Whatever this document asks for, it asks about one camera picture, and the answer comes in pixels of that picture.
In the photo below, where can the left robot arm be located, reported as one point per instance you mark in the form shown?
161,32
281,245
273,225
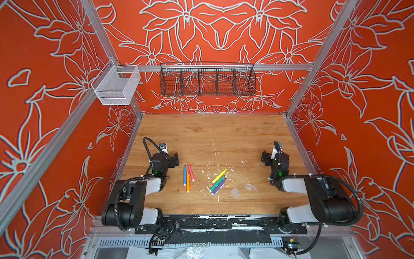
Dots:
125,208

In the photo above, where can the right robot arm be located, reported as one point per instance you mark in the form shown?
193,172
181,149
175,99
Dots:
331,201

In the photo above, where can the white wire basket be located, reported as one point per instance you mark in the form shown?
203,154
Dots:
115,84

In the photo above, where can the orange marker pen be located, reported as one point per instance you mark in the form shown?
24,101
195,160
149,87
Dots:
188,182

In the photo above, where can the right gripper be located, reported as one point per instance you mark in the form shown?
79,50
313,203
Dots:
266,157

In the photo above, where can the pink marker pen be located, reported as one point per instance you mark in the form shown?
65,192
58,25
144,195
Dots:
191,172

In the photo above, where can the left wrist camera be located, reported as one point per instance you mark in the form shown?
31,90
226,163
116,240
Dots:
163,147

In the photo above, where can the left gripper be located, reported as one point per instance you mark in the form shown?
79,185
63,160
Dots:
174,159

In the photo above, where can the yellow marker pen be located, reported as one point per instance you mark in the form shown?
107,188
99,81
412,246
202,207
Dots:
219,176

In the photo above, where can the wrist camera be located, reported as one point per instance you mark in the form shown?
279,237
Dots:
277,147
163,147

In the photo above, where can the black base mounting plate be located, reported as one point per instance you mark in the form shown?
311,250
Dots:
215,230

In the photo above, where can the black wire basket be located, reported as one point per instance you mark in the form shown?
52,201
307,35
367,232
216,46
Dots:
209,79

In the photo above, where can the green marker pen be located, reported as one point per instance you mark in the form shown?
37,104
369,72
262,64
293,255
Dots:
216,184

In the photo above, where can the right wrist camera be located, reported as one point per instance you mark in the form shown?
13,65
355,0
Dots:
277,147

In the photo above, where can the purple marker pen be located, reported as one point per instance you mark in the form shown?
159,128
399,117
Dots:
215,191

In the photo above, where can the blue marker pen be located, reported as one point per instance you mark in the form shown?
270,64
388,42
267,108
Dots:
185,175

